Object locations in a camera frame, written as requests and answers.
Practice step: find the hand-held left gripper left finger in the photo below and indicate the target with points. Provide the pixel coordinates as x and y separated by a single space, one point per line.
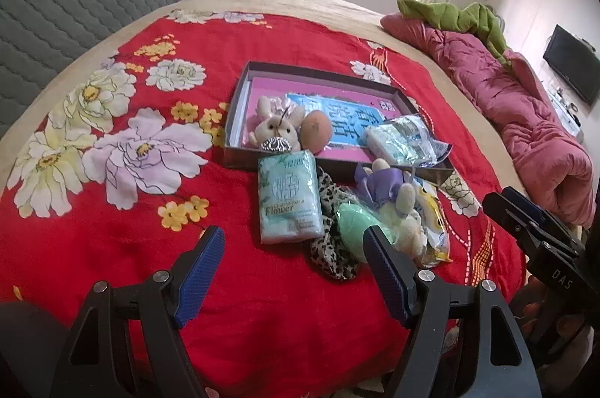
201 271

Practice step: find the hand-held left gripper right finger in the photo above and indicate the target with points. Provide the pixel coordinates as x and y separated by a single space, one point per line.
382 271

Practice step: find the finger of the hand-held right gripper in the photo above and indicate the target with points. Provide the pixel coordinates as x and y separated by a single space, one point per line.
527 205
515 224

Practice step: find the green sponge egg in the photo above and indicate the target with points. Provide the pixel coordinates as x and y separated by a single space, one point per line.
351 224

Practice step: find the leopard print scrunchie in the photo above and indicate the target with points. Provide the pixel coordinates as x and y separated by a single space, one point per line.
328 252

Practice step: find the yellow snack bag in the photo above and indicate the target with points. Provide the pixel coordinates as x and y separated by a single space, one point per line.
433 210

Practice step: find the plush bear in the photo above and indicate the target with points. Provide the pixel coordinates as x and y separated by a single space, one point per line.
379 187

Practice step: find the green floral tissue pack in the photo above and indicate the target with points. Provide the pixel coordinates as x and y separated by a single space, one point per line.
288 196

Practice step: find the white and blue plastic packet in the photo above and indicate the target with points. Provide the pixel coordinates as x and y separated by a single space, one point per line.
398 142

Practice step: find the tan plush ball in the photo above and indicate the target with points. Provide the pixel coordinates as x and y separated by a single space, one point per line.
316 130

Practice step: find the white plush bunny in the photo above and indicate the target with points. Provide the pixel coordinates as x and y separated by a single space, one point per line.
274 128

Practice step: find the grey cardboard box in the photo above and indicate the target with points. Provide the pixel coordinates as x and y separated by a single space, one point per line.
318 72

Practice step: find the red floral blanket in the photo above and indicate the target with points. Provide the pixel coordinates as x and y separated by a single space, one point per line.
117 248

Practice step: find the pink quilt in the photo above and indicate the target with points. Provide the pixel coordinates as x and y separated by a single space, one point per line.
515 107

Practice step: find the white television cabinet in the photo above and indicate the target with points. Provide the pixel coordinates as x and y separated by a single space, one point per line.
562 107

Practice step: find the black television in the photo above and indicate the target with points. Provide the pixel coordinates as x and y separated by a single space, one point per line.
572 60

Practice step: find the green blanket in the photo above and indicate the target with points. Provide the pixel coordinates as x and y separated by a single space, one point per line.
445 16

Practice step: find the beige bed sheet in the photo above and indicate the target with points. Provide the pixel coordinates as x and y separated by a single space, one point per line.
328 4

